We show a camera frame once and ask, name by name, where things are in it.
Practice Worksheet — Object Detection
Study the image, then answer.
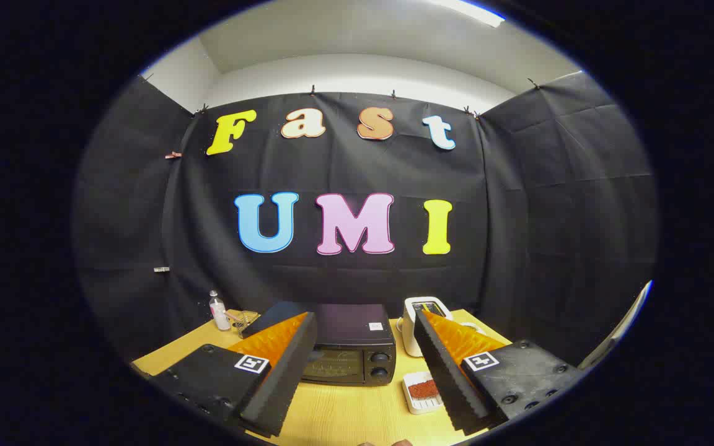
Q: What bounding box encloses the white rectangular food tray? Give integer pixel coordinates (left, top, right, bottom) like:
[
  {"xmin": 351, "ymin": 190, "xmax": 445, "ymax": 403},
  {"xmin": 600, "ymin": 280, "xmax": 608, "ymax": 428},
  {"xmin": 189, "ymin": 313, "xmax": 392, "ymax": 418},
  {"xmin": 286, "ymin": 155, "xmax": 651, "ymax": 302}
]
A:
[{"xmin": 402, "ymin": 370, "xmax": 445, "ymax": 415}]

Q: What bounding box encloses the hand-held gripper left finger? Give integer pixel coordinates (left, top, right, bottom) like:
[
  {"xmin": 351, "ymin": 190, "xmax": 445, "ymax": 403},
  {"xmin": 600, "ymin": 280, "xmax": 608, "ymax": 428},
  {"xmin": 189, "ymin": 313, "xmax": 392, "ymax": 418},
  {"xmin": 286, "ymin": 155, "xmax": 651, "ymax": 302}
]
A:
[{"xmin": 146, "ymin": 312, "xmax": 319, "ymax": 438}]

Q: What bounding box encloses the small clear bottle white cap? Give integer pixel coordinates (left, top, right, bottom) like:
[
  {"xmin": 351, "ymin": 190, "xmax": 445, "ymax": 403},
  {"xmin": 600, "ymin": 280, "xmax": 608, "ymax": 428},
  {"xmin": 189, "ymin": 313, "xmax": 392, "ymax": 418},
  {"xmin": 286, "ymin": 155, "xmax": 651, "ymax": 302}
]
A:
[{"xmin": 209, "ymin": 290, "xmax": 232, "ymax": 331}]

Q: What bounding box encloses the ceiling light strip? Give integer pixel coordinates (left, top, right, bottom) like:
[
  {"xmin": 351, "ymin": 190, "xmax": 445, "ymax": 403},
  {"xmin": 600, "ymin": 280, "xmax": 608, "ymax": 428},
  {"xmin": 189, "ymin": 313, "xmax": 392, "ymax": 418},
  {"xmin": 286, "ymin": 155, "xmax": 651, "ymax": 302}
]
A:
[{"xmin": 430, "ymin": 0, "xmax": 507, "ymax": 29}]

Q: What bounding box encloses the white bread toaster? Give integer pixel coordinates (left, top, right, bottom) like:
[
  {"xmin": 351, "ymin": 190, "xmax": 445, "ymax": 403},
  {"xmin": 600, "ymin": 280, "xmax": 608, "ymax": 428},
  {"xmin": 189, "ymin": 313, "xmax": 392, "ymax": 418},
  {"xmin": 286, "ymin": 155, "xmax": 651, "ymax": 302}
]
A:
[{"xmin": 396, "ymin": 297, "xmax": 454, "ymax": 358}]

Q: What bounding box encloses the black backdrop cloth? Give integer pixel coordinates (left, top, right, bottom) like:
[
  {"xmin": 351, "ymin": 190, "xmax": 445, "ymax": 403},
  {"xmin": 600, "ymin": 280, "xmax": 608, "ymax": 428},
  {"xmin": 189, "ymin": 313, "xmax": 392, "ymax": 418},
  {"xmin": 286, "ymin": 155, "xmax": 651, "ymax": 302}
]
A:
[{"xmin": 74, "ymin": 71, "xmax": 659, "ymax": 374}]

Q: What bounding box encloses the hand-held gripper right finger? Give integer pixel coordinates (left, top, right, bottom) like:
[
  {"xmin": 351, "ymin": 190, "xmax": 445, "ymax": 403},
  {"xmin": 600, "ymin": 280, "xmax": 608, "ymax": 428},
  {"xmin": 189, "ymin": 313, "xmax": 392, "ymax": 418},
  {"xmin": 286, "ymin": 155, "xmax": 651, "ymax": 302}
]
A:
[{"xmin": 413, "ymin": 309, "xmax": 584, "ymax": 436}]

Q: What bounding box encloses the black toaster oven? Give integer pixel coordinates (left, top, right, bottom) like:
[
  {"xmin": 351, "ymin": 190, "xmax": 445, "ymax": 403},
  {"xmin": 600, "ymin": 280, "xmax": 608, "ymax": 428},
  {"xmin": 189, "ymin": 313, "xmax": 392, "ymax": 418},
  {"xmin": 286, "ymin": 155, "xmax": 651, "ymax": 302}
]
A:
[{"xmin": 241, "ymin": 301, "xmax": 397, "ymax": 387}]

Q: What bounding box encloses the white panel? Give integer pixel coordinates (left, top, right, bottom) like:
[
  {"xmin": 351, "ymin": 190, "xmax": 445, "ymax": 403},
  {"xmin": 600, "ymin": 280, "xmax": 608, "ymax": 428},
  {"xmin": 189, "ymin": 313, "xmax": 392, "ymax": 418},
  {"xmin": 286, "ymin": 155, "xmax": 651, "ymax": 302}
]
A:
[{"xmin": 579, "ymin": 280, "xmax": 653, "ymax": 371}]

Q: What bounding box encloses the red meat slice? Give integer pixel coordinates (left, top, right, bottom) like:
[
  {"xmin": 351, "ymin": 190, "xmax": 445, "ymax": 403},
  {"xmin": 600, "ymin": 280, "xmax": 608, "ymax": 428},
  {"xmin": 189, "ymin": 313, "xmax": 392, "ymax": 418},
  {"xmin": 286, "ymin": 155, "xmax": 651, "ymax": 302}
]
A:
[{"xmin": 408, "ymin": 379, "xmax": 440, "ymax": 401}]

